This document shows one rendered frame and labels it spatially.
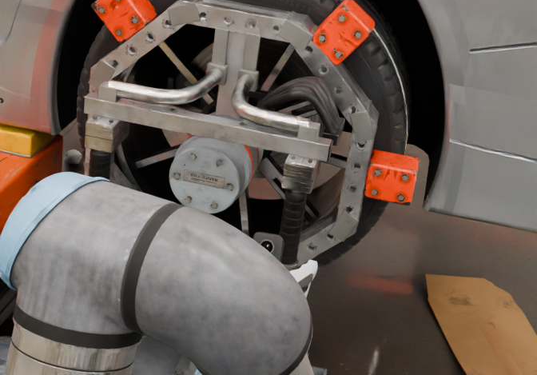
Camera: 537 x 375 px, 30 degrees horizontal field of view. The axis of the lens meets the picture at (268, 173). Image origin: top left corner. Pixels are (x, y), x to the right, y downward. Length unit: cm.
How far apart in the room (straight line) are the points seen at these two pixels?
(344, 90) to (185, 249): 102
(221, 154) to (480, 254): 199
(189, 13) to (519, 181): 71
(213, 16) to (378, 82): 33
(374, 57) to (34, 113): 73
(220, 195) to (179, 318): 95
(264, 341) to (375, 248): 265
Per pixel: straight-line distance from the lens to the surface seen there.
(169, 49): 196
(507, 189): 200
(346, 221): 189
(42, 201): 88
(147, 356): 237
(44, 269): 87
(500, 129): 196
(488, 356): 302
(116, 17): 186
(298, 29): 177
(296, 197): 164
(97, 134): 169
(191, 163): 174
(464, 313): 320
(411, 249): 352
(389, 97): 188
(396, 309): 315
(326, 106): 170
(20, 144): 220
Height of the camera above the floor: 159
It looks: 24 degrees down
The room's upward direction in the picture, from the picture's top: 8 degrees clockwise
